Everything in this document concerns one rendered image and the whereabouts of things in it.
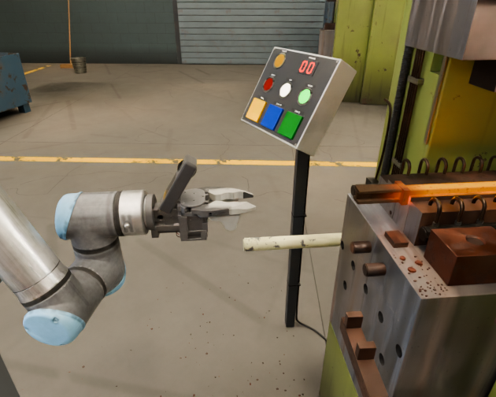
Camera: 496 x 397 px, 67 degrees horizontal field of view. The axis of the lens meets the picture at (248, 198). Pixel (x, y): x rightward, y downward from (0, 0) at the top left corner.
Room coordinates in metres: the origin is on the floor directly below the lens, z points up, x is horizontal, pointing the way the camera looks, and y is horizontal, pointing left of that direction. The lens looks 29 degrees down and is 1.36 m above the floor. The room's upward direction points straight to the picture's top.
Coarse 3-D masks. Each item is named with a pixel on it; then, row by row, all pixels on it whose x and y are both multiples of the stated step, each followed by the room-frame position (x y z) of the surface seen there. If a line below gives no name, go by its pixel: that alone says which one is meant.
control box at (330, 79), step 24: (264, 72) 1.37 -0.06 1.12; (288, 72) 1.26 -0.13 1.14; (312, 72) 1.17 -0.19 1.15; (336, 72) 1.11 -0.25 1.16; (264, 96) 1.30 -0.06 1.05; (288, 96) 1.20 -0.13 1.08; (312, 96) 1.12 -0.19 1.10; (336, 96) 1.11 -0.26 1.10; (312, 120) 1.07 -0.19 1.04; (288, 144) 1.08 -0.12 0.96; (312, 144) 1.07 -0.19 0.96
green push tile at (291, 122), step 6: (288, 114) 1.14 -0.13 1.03; (294, 114) 1.12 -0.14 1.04; (288, 120) 1.13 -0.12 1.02; (294, 120) 1.11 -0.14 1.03; (300, 120) 1.09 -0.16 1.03; (282, 126) 1.13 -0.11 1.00; (288, 126) 1.11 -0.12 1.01; (294, 126) 1.09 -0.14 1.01; (282, 132) 1.12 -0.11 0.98; (288, 132) 1.10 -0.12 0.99; (294, 132) 1.08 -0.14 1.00; (288, 138) 1.08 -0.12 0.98
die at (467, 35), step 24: (432, 0) 0.74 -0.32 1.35; (456, 0) 0.67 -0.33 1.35; (480, 0) 0.62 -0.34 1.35; (408, 24) 0.81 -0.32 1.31; (432, 24) 0.72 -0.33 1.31; (456, 24) 0.66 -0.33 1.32; (480, 24) 0.62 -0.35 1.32; (432, 48) 0.71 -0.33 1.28; (456, 48) 0.64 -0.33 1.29; (480, 48) 0.62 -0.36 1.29
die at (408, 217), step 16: (384, 176) 0.81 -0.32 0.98; (400, 176) 0.81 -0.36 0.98; (416, 176) 0.81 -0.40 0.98; (432, 176) 0.81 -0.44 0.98; (448, 176) 0.81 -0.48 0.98; (464, 176) 0.78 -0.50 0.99; (480, 176) 0.78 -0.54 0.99; (480, 192) 0.69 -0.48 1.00; (384, 208) 0.76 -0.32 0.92; (400, 208) 0.70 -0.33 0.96; (416, 208) 0.64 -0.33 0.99; (432, 208) 0.64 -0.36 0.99; (448, 208) 0.64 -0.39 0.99; (480, 208) 0.64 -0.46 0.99; (400, 224) 0.68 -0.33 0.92; (416, 224) 0.63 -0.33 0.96; (416, 240) 0.62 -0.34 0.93
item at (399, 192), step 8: (376, 184) 0.70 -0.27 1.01; (384, 184) 0.70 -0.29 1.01; (392, 184) 0.70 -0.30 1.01; (400, 184) 0.70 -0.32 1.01; (416, 184) 0.71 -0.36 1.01; (424, 184) 0.71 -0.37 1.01; (432, 184) 0.71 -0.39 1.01; (440, 184) 0.71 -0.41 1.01; (448, 184) 0.71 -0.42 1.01; (456, 184) 0.71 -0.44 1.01; (464, 184) 0.71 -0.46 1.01; (472, 184) 0.71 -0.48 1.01; (480, 184) 0.71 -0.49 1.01; (488, 184) 0.71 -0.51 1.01; (360, 192) 0.67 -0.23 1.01; (368, 192) 0.67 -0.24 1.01; (376, 192) 0.67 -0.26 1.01; (384, 192) 0.67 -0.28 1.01; (392, 192) 0.68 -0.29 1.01; (400, 192) 0.68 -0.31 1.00; (408, 192) 0.67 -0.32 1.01; (416, 192) 0.68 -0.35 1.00; (424, 192) 0.68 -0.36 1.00; (432, 192) 0.68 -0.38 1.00; (440, 192) 0.69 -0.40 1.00; (448, 192) 0.69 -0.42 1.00; (456, 192) 0.69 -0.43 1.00; (464, 192) 0.69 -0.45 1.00; (360, 200) 0.67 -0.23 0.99; (368, 200) 0.67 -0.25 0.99; (376, 200) 0.67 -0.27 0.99; (384, 200) 0.67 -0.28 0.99; (392, 200) 0.68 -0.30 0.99; (400, 200) 0.68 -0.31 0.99; (408, 200) 0.67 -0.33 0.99
